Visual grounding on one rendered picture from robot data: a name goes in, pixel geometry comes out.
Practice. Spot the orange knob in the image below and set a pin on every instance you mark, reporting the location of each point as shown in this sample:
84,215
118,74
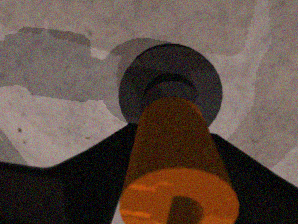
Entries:
175,173

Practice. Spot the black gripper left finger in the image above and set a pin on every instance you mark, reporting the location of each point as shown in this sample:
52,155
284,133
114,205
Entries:
84,189

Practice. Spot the dark grey round pedestal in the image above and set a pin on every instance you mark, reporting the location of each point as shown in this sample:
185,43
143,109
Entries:
170,70

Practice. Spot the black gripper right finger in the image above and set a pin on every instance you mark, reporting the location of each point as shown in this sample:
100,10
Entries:
263,196

